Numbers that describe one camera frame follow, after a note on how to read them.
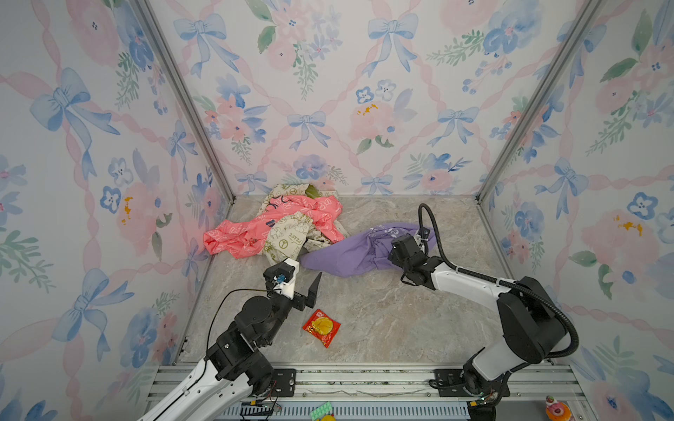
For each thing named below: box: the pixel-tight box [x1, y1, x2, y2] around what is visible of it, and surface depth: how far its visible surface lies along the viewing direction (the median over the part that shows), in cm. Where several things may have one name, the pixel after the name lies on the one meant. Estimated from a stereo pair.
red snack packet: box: [301, 308, 342, 349], surface depth 84 cm
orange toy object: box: [544, 394, 573, 421], surface depth 69 cm
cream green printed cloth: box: [258, 183, 350, 265], surface depth 94 cm
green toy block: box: [309, 400, 333, 421], surface depth 70 cm
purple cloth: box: [300, 223, 438, 279], surface depth 98 cm
